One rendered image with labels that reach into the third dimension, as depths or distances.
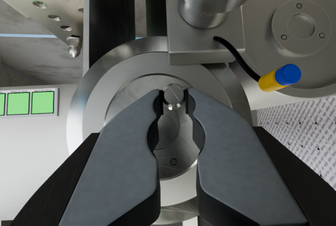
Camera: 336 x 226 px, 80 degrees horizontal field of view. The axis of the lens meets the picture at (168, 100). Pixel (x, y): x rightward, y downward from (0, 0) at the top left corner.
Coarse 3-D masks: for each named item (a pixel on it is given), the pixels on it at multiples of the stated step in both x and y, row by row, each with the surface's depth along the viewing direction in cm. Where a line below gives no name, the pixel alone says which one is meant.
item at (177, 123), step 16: (144, 80) 14; (160, 80) 14; (176, 80) 14; (128, 96) 14; (112, 112) 14; (176, 112) 14; (160, 128) 14; (176, 128) 14; (160, 144) 14; (176, 144) 14; (192, 144) 14; (160, 160) 14; (176, 160) 14; (192, 160) 14; (160, 176) 14; (176, 176) 14
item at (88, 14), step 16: (96, 0) 20; (112, 0) 26; (128, 0) 36; (96, 16) 20; (112, 16) 25; (128, 16) 36; (96, 32) 19; (112, 32) 25; (128, 32) 35; (96, 48) 19; (112, 48) 25
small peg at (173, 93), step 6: (168, 84) 12; (174, 84) 11; (162, 90) 12; (168, 90) 11; (174, 90) 11; (180, 90) 11; (162, 96) 11; (168, 96) 11; (174, 96) 11; (180, 96) 11; (168, 102) 11; (174, 102) 11; (180, 102) 11; (168, 108) 14; (174, 108) 12
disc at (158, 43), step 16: (128, 48) 17; (144, 48) 17; (160, 48) 17; (96, 64) 17; (112, 64) 17; (208, 64) 16; (224, 64) 16; (80, 80) 17; (96, 80) 16; (224, 80) 16; (80, 96) 16; (240, 96) 16; (80, 112) 16; (240, 112) 16; (80, 128) 16; (160, 208) 15; (176, 208) 15; (192, 208) 15
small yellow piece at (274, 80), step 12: (216, 36) 13; (228, 48) 12; (240, 60) 11; (252, 72) 11; (276, 72) 9; (288, 72) 8; (300, 72) 8; (264, 84) 10; (276, 84) 9; (288, 84) 8
